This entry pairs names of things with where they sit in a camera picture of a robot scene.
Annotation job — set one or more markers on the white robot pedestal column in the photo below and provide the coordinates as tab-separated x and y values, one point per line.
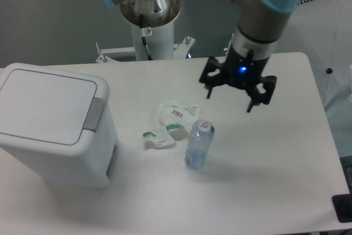
153	19

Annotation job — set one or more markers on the white Superior umbrella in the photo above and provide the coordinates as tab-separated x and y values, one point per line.
321	29

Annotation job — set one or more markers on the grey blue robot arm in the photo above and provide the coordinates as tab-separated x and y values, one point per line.
259	26

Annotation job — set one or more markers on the white metal base frame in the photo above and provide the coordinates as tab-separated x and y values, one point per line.
179	51

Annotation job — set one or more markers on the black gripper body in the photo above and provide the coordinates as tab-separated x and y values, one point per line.
244	72

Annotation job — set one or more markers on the clear plastic water bottle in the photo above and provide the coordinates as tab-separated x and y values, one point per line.
200	139

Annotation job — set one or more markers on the white push-lid trash can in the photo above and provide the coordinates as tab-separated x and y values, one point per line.
58	123

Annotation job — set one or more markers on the crumpled white plastic wrapper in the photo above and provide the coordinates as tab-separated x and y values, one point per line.
176	120

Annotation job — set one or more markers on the black device at table edge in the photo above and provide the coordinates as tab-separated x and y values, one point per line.
342	206

